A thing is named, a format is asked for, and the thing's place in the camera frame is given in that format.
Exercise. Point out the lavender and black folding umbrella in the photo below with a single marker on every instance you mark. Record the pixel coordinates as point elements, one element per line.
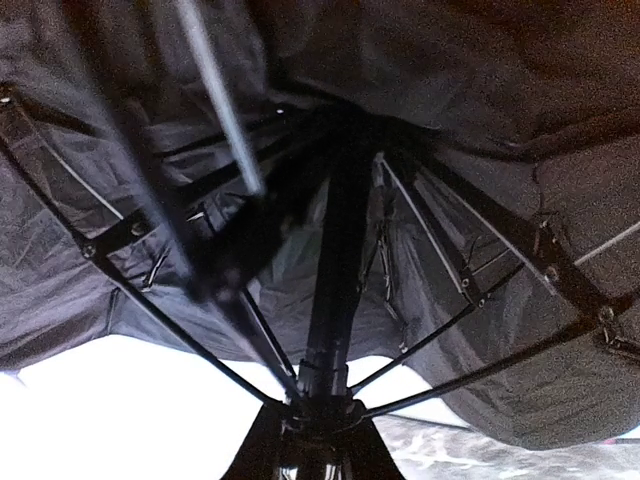
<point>383,202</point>

